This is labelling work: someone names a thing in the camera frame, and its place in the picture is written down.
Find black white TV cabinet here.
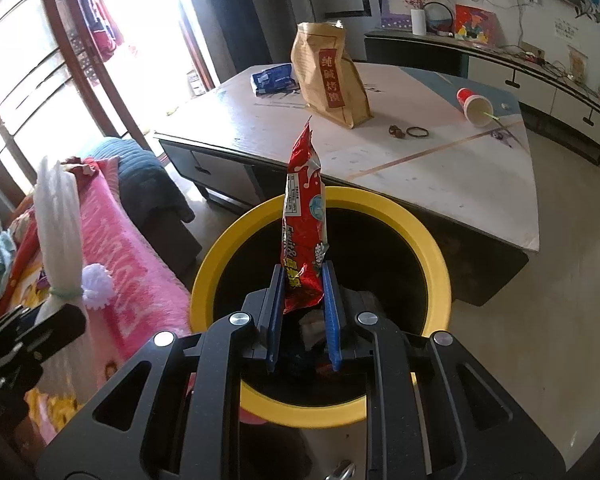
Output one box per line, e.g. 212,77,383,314
364,29,600,166

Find tangled cables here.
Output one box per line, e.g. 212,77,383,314
500,42,551,67

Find red snack packet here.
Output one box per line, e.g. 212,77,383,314
280,116,328,315

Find white crumpled paper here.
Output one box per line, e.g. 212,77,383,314
300,312,328,348

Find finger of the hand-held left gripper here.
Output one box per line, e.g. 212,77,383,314
22,304,87,361

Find brown paper bag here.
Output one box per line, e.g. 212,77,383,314
290,21,373,131

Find red picture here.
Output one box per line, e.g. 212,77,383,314
454,4,501,43

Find red blue hanging cloth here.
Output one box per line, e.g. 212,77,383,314
75,0,136,61

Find red quilt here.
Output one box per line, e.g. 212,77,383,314
60,156,103,183

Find blue white packet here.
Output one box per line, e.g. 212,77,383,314
250,62,298,97

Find round black ring ornament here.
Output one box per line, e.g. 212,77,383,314
422,2,456,37

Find yellow white snack packet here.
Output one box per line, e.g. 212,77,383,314
34,156,87,321

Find yellow trash bin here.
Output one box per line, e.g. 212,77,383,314
189,186,452,428

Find blue textured blanket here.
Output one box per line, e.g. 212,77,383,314
87,137,193,223

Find white coffee table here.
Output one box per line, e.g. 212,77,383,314
152,62,540,308

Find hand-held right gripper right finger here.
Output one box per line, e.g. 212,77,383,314
321,260,566,480

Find green hair tie white pompom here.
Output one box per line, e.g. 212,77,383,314
47,264,115,311

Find beige paper card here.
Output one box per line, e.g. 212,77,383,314
566,45,588,81

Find grey curtain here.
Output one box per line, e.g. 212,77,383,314
172,0,301,91

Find red paper cup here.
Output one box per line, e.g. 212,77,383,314
455,87,501,127

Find purple box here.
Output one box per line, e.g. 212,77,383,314
380,12,413,31

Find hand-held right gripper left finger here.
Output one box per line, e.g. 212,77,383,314
35,262,286,480

